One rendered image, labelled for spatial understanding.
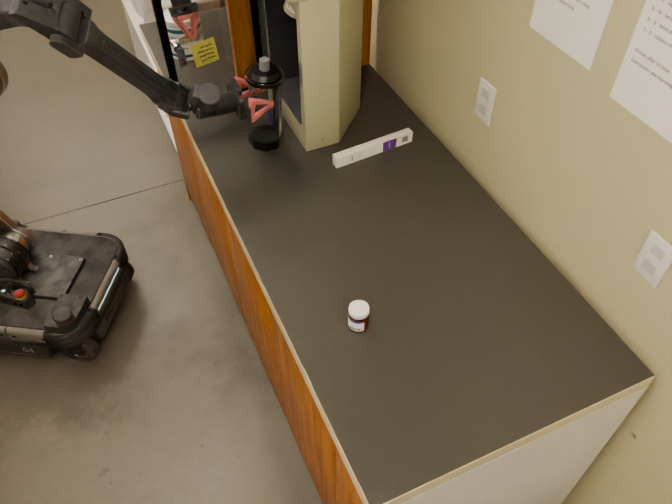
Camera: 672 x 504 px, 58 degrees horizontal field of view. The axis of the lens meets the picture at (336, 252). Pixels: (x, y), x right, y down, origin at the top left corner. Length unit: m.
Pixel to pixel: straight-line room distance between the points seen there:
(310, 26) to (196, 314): 1.44
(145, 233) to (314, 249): 1.60
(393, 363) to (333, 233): 0.43
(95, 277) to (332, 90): 1.31
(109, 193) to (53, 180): 0.34
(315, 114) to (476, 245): 0.60
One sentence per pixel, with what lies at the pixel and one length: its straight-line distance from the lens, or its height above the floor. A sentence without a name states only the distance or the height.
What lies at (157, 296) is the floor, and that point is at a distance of 2.80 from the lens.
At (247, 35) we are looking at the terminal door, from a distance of 1.98.
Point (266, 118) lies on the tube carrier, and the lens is 1.75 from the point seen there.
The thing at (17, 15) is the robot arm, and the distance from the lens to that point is 1.41.
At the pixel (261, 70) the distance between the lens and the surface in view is 1.71.
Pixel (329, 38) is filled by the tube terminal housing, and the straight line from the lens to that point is 1.72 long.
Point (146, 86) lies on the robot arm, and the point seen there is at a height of 1.29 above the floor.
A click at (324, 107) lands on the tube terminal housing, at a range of 1.83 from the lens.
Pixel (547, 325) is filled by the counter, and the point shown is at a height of 0.94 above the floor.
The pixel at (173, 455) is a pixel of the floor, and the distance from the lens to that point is 2.39.
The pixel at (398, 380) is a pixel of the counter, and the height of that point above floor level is 0.94.
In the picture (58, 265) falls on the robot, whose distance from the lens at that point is 2.70.
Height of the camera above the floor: 2.12
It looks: 48 degrees down
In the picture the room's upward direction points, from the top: straight up
